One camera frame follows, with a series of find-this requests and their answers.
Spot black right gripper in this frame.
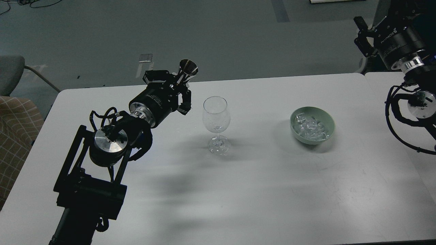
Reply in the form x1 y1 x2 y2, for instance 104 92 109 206
353 0 433 70

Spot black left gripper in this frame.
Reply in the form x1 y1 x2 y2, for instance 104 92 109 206
129 70 191 129

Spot steel cocktail jigger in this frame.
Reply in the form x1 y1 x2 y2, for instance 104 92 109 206
176 59 198 85

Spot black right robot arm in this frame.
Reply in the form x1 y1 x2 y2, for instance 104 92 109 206
354 0 436 155

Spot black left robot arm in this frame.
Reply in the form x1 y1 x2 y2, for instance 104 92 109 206
49 68 198 245

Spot clear wine glass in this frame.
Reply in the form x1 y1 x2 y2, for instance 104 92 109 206
202 96 231 155

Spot pile of ice cubes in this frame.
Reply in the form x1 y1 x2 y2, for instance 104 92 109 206
293 113 331 141

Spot metal floor plate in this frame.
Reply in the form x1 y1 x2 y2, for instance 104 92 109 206
138 54 153 63

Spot white office chair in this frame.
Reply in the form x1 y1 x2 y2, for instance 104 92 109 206
354 54 369 75

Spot white board on floor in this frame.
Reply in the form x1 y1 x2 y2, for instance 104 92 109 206
309 0 366 4

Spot green bowl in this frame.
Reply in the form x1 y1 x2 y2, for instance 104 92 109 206
289 107 336 145

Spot checkered beige cushion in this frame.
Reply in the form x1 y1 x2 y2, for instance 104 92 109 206
0 96 45 208

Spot grey chair left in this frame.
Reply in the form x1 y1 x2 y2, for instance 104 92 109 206
0 55 61 96

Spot black floor cables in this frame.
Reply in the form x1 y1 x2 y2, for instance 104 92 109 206
0 0 63 15

